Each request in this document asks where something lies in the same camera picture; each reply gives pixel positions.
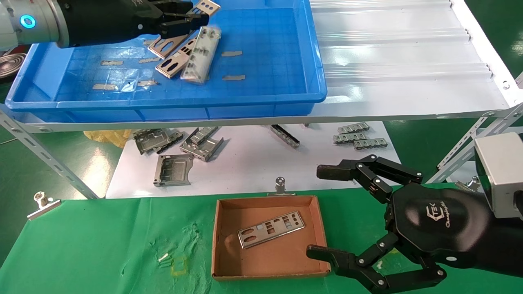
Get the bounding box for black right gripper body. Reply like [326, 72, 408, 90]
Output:
[385, 183, 494, 269]

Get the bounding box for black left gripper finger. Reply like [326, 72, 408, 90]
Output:
[149, 0, 195, 15]
[158, 15, 210, 40]

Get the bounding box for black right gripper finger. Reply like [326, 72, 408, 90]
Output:
[306, 232, 447, 294]
[317, 154, 424, 205]

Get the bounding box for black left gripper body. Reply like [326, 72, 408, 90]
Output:
[118, 0, 165, 42]

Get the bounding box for silver IO shield plate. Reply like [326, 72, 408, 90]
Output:
[148, 0, 221, 59]
[237, 210, 306, 249]
[180, 26, 223, 85]

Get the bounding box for blue plastic tray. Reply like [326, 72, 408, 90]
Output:
[5, 0, 328, 123]

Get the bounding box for brown cardboard box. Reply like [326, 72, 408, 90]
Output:
[211, 195, 332, 282]

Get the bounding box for small grey comb-shaped part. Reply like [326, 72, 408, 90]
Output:
[333, 132, 367, 145]
[337, 122, 371, 135]
[353, 138, 388, 151]

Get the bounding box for gold-tinted IO shield plate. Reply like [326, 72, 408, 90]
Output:
[155, 36, 201, 79]

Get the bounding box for perforated steel rack brace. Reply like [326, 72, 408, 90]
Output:
[425, 102, 523, 185]

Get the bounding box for narrow grey metal strip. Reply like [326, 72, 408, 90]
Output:
[269, 124, 301, 149]

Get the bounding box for small grey slotted part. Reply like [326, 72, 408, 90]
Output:
[190, 126, 220, 146]

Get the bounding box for white flat shelf board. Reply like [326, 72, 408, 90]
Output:
[105, 121, 402, 200]

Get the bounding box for white ribbed shelf board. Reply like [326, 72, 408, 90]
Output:
[0, 0, 523, 134]

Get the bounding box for grey folded metal plate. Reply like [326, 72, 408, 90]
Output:
[179, 136, 225, 163]

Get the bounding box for round spiral metal coil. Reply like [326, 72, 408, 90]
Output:
[0, 52, 27, 79]

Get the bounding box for green table cloth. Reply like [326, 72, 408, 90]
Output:
[0, 183, 523, 294]

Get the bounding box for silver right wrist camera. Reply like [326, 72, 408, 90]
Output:
[474, 131, 523, 221]

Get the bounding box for small grey stamped bracket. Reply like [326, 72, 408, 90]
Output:
[157, 130, 185, 155]

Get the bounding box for large grey stamped bracket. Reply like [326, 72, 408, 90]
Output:
[132, 128, 172, 156]

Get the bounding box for flat grey rectangular frame plate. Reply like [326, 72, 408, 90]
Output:
[153, 154, 195, 187]

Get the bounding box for perforated steel rack post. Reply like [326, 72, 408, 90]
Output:
[0, 104, 100, 201]

